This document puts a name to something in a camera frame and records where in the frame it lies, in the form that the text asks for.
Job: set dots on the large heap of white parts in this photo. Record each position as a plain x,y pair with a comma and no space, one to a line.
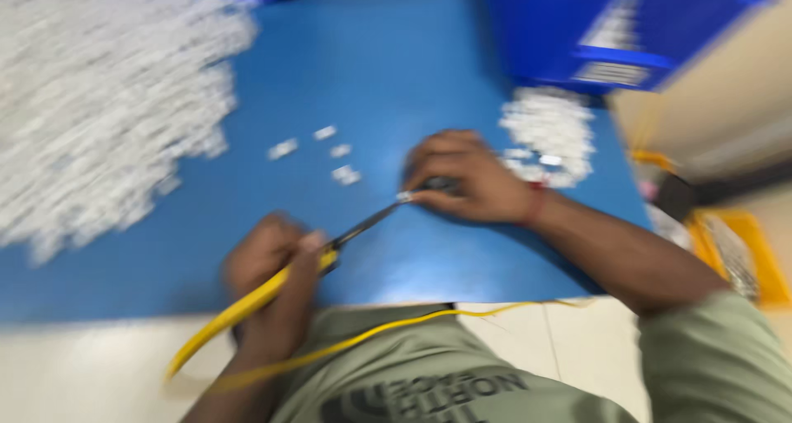
105,101

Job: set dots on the small white plastic part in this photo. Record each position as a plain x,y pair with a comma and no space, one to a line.
404,196

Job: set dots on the loose white plastic piece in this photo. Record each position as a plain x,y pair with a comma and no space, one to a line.
325,132
340,150
346,175
283,149

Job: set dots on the blue plastic crate with labels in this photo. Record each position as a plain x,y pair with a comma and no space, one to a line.
557,27

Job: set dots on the yellow plastic bin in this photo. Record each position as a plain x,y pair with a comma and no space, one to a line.
752,256

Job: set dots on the person's green shirt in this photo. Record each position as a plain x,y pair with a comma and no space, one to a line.
433,373

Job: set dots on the person's right hand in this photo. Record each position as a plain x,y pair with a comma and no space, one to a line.
489,181

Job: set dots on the black object beside bin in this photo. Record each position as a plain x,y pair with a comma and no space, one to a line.
675,197

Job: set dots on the red wrist thread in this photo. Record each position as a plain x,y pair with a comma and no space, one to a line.
537,203

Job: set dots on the small heap of white parts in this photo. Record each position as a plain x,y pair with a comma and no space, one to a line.
547,132

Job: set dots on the person's left hand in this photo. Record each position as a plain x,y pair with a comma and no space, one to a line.
272,324

